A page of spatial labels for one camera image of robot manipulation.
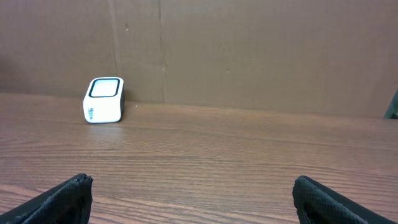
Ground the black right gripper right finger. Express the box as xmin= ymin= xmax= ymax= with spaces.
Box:
xmin=292 ymin=175 xmax=396 ymax=224

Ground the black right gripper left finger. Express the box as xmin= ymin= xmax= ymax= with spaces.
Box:
xmin=1 ymin=174 xmax=93 ymax=224

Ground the white barcode scanner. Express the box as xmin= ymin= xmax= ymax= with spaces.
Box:
xmin=83 ymin=77 xmax=125 ymax=124

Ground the dark object at right edge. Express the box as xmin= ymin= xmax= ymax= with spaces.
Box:
xmin=384 ymin=90 xmax=398 ymax=119

